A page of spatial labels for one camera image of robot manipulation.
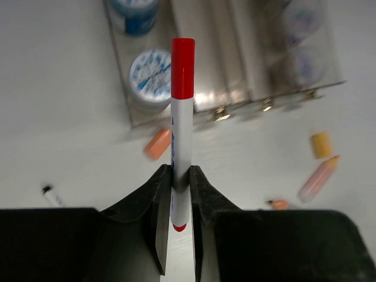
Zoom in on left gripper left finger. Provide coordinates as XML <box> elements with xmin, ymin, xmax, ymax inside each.
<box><xmin>1</xmin><ymin>164</ymin><xmax>172</xmax><ymax>281</ymax></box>

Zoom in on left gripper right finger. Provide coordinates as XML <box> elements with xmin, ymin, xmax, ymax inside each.
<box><xmin>190</xmin><ymin>166</ymin><xmax>375</xmax><ymax>281</ymax></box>

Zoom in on red cap whiteboard marker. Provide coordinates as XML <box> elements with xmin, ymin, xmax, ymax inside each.
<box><xmin>170</xmin><ymin>38</ymin><xmax>195</xmax><ymax>232</ymax></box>

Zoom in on black cap whiteboard marker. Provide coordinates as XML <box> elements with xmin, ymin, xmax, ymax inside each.
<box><xmin>42</xmin><ymin>184</ymin><xmax>65</xmax><ymax>207</ymax></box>

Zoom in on clear drawer bin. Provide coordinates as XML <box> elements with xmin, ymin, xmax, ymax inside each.
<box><xmin>104</xmin><ymin>1</ymin><xmax>193</xmax><ymax>128</ymax></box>
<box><xmin>210</xmin><ymin>1</ymin><xmax>278</xmax><ymax>113</ymax></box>
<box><xmin>255</xmin><ymin>1</ymin><xmax>345</xmax><ymax>100</ymax></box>
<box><xmin>171</xmin><ymin>1</ymin><xmax>230</xmax><ymax>122</ymax></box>

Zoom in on orange highlighter cap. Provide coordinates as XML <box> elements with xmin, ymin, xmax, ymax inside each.
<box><xmin>144</xmin><ymin>129</ymin><xmax>172</xmax><ymax>160</ymax></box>

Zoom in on clear jar of rubber bands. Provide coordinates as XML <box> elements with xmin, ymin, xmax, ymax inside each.
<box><xmin>282</xmin><ymin>0</ymin><xmax>323</xmax><ymax>44</ymax></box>

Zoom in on blue slime jar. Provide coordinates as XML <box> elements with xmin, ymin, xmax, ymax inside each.
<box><xmin>128</xmin><ymin>49</ymin><xmax>172</xmax><ymax>112</ymax></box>
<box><xmin>107</xmin><ymin>0</ymin><xmax>160</xmax><ymax>36</ymax></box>

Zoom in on clear highlighter orange tip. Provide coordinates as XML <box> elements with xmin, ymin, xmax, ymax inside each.
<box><xmin>266</xmin><ymin>199</ymin><xmax>298</xmax><ymax>211</ymax></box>

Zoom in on yellow highlighter cap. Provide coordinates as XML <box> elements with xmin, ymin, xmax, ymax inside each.
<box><xmin>310</xmin><ymin>132</ymin><xmax>333</xmax><ymax>159</ymax></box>

